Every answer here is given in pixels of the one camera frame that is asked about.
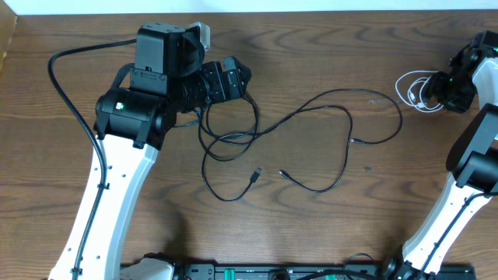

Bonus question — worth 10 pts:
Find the white USB cable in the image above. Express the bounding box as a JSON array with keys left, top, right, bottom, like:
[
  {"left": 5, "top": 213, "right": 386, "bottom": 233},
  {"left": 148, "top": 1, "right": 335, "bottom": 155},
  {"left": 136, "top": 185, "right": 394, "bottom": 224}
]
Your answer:
[{"left": 395, "top": 70, "right": 444, "bottom": 114}]

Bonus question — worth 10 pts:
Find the long black USB cable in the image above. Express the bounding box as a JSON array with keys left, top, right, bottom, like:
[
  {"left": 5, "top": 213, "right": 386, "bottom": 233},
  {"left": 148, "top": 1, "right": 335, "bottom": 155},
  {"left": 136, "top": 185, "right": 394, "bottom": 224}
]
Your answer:
[{"left": 197, "top": 91, "right": 404, "bottom": 203}]

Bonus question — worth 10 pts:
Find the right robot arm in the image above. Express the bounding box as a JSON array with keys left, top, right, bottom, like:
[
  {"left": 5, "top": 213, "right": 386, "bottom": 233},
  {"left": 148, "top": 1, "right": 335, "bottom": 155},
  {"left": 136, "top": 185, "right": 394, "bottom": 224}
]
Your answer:
[{"left": 379, "top": 31, "right": 497, "bottom": 279}]

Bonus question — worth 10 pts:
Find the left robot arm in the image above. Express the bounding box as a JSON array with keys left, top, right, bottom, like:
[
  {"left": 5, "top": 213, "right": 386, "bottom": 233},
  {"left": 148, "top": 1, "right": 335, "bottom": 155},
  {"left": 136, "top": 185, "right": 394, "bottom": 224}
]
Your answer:
[{"left": 50, "top": 22, "right": 251, "bottom": 279}]

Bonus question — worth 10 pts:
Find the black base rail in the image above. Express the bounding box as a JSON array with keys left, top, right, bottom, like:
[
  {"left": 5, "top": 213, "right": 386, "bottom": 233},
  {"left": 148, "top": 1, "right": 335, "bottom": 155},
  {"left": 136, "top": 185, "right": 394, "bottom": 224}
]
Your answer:
[{"left": 116, "top": 252, "right": 478, "bottom": 280}]

